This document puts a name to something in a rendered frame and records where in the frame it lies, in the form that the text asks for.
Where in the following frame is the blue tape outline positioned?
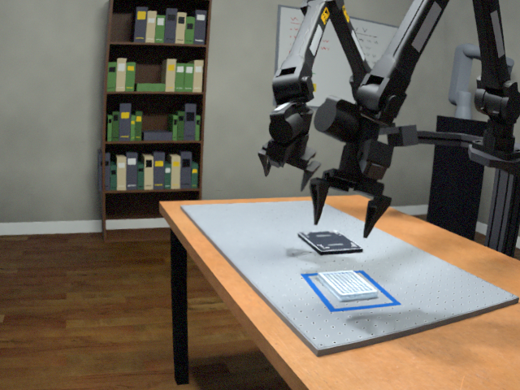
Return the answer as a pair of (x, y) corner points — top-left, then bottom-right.
(301, 271), (401, 312)

